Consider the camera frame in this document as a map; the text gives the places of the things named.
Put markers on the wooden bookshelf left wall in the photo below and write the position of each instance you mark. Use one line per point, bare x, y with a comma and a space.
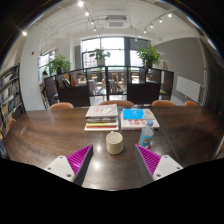
11, 102

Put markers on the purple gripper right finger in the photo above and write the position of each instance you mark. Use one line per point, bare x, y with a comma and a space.
154, 167

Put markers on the black shelf divider unit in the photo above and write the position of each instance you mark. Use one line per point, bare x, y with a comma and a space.
139, 85

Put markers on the orange chair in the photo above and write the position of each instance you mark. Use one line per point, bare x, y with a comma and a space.
118, 103
61, 105
190, 103
163, 103

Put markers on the potted plant centre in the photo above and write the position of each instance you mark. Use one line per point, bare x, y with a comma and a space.
100, 56

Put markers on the white wall radiator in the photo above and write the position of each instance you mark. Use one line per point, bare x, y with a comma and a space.
188, 88

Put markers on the potted plant right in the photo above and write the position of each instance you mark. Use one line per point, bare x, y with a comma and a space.
150, 56

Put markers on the blue white large book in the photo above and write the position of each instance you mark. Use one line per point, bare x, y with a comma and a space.
135, 119

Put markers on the stack of books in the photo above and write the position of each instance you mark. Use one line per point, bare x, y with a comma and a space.
102, 118

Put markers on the potted plant left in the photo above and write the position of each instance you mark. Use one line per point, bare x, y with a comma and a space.
59, 64

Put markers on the orange chair far left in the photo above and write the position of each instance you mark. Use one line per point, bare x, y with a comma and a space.
61, 105

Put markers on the orange chair centre left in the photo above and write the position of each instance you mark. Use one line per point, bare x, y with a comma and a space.
118, 103

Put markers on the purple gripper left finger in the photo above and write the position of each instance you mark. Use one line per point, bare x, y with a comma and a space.
73, 167

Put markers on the orange chair centre right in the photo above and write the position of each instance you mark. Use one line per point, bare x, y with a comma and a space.
163, 103

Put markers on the orange chair far right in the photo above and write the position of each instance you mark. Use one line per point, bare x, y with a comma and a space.
190, 103

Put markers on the ceiling air conditioner unit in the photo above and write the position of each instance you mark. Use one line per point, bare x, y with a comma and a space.
116, 21

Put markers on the potted plant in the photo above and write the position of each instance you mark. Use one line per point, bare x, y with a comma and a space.
59, 64
100, 56
150, 56

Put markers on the cream ceramic mug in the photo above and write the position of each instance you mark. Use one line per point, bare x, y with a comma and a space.
114, 143

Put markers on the clear plastic water bottle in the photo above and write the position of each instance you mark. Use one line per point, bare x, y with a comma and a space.
146, 134

